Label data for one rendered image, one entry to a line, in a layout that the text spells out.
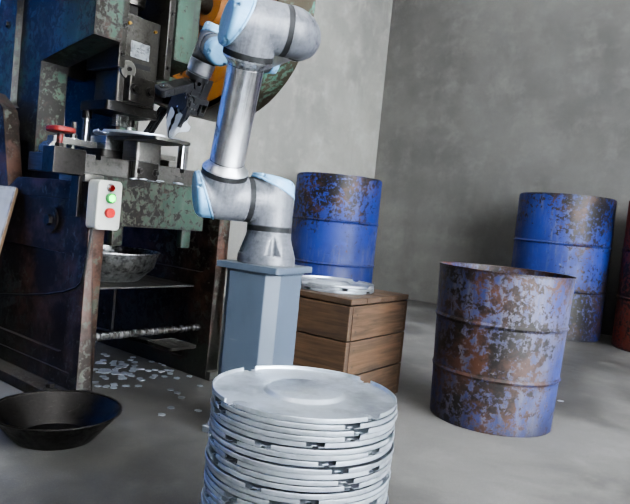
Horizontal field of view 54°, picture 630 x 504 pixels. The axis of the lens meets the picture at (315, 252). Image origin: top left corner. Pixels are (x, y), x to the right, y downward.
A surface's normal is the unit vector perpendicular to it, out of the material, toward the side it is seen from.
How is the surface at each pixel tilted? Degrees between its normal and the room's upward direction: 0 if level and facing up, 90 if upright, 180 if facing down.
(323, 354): 90
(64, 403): 49
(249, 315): 90
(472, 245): 90
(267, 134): 90
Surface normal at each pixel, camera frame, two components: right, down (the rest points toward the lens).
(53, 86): 0.78, 0.11
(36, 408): 0.58, -0.58
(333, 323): -0.58, -0.01
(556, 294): 0.44, 0.13
